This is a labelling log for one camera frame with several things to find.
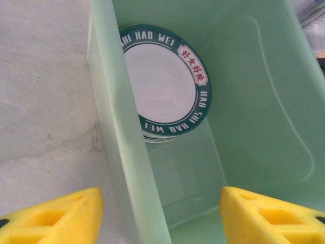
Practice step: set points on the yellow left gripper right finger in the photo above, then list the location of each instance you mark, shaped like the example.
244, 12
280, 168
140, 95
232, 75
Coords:
266, 223

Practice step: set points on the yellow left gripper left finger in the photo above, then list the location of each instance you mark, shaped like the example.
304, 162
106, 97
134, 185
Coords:
56, 223

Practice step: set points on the pale green plastic bin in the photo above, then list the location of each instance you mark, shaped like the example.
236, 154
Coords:
254, 101

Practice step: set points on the green band lettered plate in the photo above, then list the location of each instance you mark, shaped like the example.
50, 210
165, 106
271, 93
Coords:
162, 84

